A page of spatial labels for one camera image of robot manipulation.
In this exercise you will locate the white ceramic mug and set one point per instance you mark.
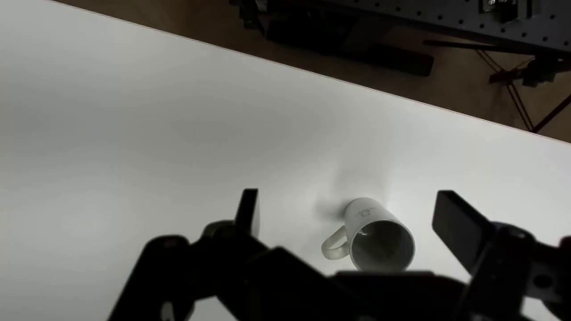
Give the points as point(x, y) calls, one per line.
point(371, 238)

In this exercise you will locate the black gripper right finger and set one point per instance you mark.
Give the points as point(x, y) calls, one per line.
point(461, 227)

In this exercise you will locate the black tripod stand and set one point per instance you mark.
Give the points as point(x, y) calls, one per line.
point(537, 88)

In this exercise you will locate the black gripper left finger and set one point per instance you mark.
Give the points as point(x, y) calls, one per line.
point(247, 218)

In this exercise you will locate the black perforated metal board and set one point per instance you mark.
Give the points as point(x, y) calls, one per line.
point(534, 24)

